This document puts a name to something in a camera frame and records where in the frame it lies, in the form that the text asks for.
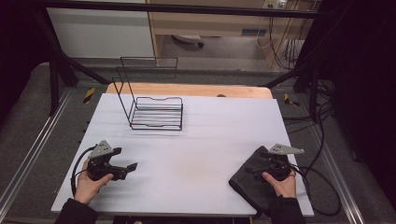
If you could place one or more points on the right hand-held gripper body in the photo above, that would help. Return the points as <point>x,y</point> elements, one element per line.
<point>278,168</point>

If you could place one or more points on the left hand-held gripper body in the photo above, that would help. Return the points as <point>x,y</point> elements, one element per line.
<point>99,165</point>

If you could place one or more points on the dark grey cloth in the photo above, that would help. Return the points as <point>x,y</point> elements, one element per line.
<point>249,189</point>

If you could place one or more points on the person's right hand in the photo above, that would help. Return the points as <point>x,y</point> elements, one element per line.
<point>285,188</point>

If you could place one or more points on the person's left hand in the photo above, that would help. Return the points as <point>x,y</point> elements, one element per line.
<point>87,189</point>

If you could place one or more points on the white table board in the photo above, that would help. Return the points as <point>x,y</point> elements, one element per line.
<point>186,161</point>

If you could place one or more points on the yellow black tape strip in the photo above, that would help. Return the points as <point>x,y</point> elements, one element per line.
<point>89,95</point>
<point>289,100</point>

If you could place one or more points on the wooden table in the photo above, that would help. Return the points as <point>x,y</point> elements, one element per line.
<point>193,90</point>

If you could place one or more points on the black curtain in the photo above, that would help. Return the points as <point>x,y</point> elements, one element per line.
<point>367,93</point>
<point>18,46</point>

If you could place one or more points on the white cabinet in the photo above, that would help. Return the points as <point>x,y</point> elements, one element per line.
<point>99,34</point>

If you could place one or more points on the white chair base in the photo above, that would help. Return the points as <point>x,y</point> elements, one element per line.
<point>188,38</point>

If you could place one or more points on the light wooden desk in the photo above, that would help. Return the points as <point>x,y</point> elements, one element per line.
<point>202,23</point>

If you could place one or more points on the white power strip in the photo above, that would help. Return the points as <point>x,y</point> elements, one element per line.
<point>275,3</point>

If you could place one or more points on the aluminium rail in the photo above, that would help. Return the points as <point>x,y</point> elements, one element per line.
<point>34,146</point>
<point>339,174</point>

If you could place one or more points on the black metal frame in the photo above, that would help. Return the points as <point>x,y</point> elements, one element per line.
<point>186,9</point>

